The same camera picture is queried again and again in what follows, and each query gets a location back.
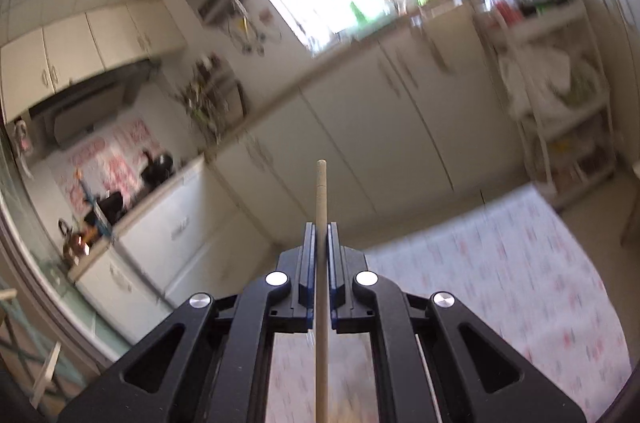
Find wooden chopstick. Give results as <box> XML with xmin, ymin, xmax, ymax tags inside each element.
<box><xmin>314</xmin><ymin>160</ymin><xmax>330</xmax><ymax>423</ymax></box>

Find cherry print tablecloth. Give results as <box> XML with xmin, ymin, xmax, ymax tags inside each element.
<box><xmin>266</xmin><ymin>185</ymin><xmax>631</xmax><ymax>422</ymax></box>

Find black wok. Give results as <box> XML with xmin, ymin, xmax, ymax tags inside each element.
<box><xmin>140</xmin><ymin>149</ymin><xmax>175</xmax><ymax>190</ymax></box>

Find black frying pan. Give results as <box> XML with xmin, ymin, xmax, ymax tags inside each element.
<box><xmin>84</xmin><ymin>191</ymin><xmax>126</xmax><ymax>226</ymax></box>

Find green dish soap bottle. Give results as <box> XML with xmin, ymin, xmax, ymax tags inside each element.
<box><xmin>349</xmin><ymin>1</ymin><xmax>370</xmax><ymax>28</ymax></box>

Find range hood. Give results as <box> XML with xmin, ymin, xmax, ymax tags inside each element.
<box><xmin>28</xmin><ymin>59</ymin><xmax>160</xmax><ymax>149</ymax></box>

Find white rolling storage cart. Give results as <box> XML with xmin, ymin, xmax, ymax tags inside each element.
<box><xmin>480</xmin><ymin>0</ymin><xmax>617</xmax><ymax>210</ymax></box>

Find wall utensil rack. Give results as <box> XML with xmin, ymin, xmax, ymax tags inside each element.
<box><xmin>174</xmin><ymin>53</ymin><xmax>248</xmax><ymax>145</ymax></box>

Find mop with metal handle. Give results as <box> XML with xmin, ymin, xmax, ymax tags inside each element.
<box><xmin>75</xmin><ymin>169</ymin><xmax>114</xmax><ymax>240</ymax></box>

